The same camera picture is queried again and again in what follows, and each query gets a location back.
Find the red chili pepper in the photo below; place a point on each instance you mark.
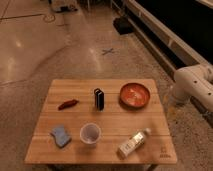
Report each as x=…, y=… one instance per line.
x=68, y=104

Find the clear plastic cup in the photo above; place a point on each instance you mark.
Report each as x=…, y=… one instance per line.
x=90, y=134

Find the black whiteboard eraser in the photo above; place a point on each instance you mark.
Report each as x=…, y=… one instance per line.
x=99, y=99

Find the blue sponge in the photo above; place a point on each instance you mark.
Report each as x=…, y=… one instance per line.
x=61, y=137

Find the orange bowl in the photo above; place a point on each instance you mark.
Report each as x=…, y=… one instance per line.
x=134, y=95

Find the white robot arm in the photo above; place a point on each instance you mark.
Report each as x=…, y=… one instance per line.
x=194, y=81

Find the white plastic bottle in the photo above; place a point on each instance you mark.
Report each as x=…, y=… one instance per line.
x=130, y=145

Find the wooden folding table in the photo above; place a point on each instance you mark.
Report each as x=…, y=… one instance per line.
x=117, y=123

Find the black floor mat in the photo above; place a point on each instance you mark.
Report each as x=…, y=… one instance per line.
x=122, y=26

